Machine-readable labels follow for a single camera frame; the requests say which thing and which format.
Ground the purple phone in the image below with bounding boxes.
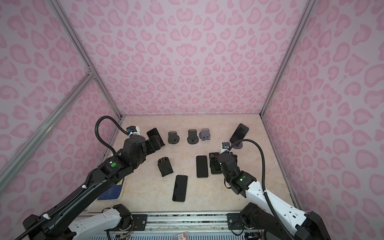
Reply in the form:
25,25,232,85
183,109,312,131
209,153,222,175

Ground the silver phone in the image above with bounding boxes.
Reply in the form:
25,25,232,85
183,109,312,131
196,156,209,178

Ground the small phone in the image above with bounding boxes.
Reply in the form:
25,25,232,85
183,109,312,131
230,123,249,144

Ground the teal-edged phone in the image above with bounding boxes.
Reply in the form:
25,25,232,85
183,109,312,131
172,175,188,202

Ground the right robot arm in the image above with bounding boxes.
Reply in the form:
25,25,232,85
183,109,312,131
210,151,331,240

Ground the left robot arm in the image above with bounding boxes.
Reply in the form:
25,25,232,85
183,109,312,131
17,135,155,240

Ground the black folding stand, front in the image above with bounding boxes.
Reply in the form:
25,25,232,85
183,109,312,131
158,157,174,177

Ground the black round phone stand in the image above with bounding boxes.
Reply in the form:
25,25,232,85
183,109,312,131
187,130,199,145

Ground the blue pad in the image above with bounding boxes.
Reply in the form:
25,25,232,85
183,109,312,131
98,179,124,201

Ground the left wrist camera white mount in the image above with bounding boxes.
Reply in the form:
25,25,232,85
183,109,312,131
126,126,141,137

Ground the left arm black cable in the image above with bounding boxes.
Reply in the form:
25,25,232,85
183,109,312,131
94,115,130,155

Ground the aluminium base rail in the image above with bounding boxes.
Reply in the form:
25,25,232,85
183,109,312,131
71,209,301,240

